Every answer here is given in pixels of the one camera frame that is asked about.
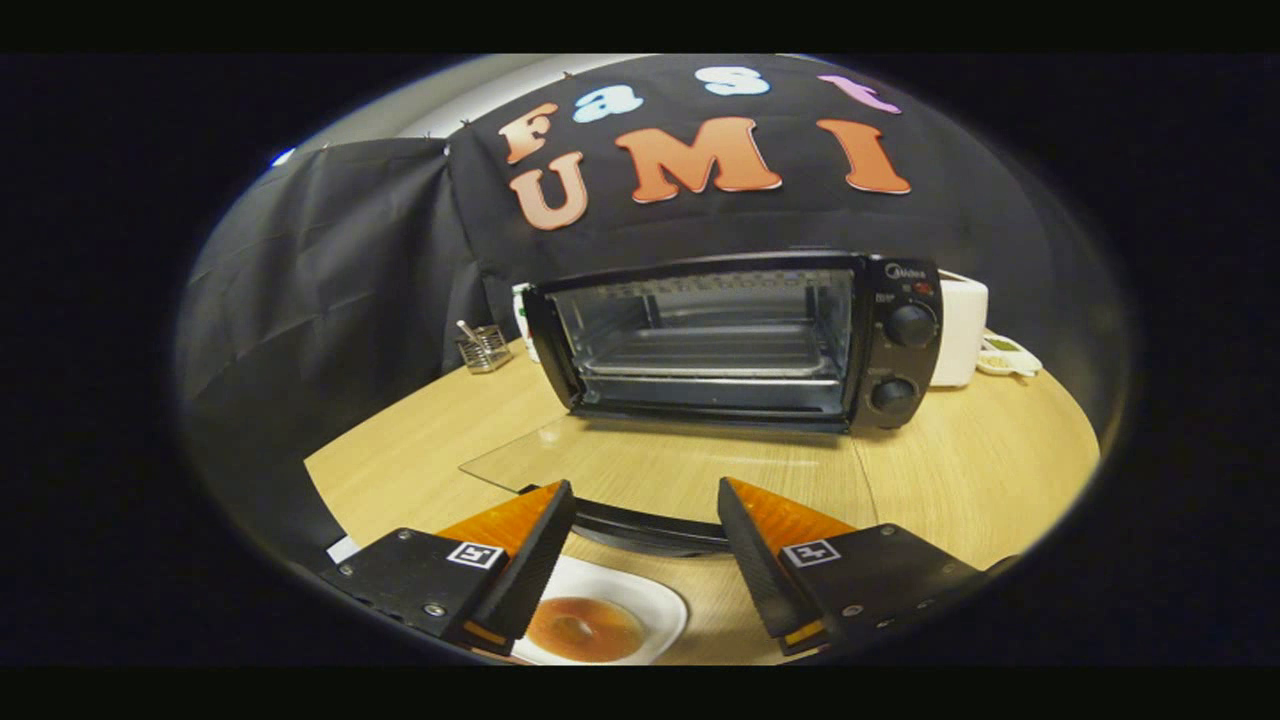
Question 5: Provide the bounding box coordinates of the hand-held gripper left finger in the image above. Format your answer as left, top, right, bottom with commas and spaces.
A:
320, 479, 579, 659

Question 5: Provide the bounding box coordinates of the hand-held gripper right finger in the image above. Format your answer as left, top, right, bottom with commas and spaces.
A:
716, 476, 1022, 658

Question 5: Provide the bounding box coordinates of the brown bagel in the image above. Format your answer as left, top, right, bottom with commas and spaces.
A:
526, 596, 647, 664

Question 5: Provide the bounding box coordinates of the black toaster oven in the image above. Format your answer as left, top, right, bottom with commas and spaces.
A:
459, 250, 947, 559

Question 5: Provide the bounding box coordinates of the white plate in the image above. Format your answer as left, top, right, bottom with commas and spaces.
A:
509, 554, 691, 667

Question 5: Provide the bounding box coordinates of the white bottle with green label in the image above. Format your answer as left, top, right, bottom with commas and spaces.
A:
511, 283, 542, 363

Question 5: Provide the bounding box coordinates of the white countertop appliance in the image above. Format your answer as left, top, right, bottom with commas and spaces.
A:
929, 270, 991, 390

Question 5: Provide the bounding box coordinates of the white dish with green items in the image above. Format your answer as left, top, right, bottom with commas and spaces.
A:
975, 330, 1044, 380

